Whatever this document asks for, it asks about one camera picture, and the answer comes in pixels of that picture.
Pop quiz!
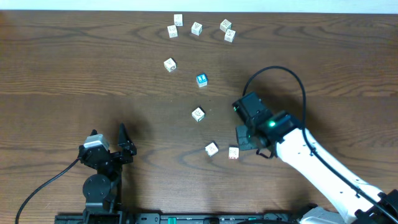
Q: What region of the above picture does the wooden block blue side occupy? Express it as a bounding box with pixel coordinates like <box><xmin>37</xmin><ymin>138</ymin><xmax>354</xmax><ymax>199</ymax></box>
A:
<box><xmin>224</xmin><ymin>29</ymin><xmax>236</xmax><ymax>43</ymax></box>

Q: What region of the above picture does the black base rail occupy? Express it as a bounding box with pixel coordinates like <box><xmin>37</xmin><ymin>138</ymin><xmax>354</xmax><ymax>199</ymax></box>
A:
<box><xmin>54</xmin><ymin>213</ymin><xmax>297</xmax><ymax>224</ymax></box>

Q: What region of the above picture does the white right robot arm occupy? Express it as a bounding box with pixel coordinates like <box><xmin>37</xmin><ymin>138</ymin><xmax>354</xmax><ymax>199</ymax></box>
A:
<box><xmin>233</xmin><ymin>92</ymin><xmax>397</xmax><ymax>223</ymax></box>

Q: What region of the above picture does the wooden block back right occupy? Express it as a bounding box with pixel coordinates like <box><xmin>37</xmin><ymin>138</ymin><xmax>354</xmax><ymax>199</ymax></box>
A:
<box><xmin>220</xmin><ymin>19</ymin><xmax>232</xmax><ymax>32</ymax></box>

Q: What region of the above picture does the wooden block letter A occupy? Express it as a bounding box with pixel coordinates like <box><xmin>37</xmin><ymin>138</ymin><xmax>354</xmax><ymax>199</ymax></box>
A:
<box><xmin>192</xmin><ymin>107</ymin><xmax>205</xmax><ymax>122</ymax></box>

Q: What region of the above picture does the wooden block far left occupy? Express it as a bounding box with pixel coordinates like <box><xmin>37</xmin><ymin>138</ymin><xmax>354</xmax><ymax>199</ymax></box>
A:
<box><xmin>167</xmin><ymin>25</ymin><xmax>178</xmax><ymax>38</ymax></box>

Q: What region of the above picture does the wooden block ladybug yellow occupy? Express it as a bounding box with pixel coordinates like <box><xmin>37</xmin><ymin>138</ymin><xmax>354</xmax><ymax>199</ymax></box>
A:
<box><xmin>228</xmin><ymin>147</ymin><xmax>239</xmax><ymax>159</ymax></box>

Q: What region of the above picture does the wooden block back left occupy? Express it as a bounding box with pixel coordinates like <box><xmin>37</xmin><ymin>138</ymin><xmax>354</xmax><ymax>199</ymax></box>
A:
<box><xmin>174</xmin><ymin>14</ymin><xmax>183</xmax><ymax>27</ymax></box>

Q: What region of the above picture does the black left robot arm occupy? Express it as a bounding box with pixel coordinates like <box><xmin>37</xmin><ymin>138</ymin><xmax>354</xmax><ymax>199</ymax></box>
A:
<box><xmin>78</xmin><ymin>123</ymin><xmax>137</xmax><ymax>223</ymax></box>

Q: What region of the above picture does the wooden block green side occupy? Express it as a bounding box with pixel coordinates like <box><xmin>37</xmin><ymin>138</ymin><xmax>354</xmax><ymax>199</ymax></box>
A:
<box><xmin>191</xmin><ymin>22</ymin><xmax>203</xmax><ymax>36</ymax></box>

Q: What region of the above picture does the wooden block letter G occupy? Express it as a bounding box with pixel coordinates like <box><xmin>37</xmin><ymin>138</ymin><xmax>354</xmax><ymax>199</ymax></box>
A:
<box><xmin>205</xmin><ymin>142</ymin><xmax>219</xmax><ymax>157</ymax></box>

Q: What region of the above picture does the wooden block blue top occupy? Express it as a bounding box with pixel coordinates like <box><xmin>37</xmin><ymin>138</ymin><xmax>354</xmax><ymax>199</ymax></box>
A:
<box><xmin>196</xmin><ymin>73</ymin><xmax>208</xmax><ymax>88</ymax></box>

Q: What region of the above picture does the wooden block soccer ball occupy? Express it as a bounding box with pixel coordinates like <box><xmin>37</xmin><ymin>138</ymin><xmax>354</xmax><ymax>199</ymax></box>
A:
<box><xmin>164</xmin><ymin>58</ymin><xmax>177</xmax><ymax>72</ymax></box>

